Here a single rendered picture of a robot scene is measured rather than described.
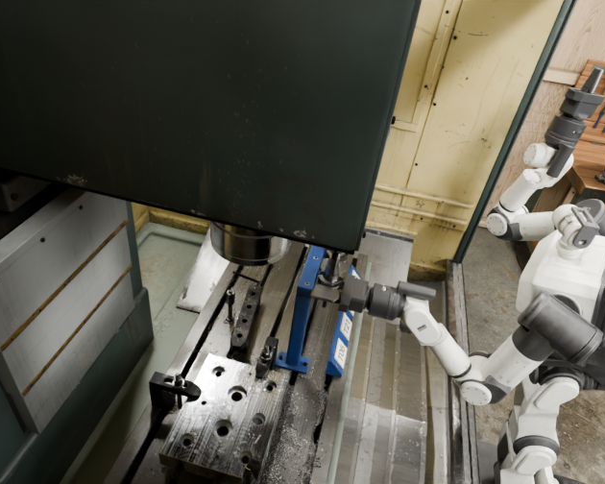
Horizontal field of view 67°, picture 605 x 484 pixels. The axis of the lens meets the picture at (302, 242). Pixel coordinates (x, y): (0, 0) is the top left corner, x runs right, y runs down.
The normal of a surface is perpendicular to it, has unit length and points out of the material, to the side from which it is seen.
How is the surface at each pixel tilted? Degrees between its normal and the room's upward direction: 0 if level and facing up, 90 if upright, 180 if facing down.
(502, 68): 90
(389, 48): 90
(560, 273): 18
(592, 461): 0
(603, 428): 0
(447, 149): 89
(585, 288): 51
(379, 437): 7
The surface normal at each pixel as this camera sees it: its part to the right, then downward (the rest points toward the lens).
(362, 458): 0.08, -0.70
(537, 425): -0.22, 0.58
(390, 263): 0.02, -0.47
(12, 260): 0.97, 0.24
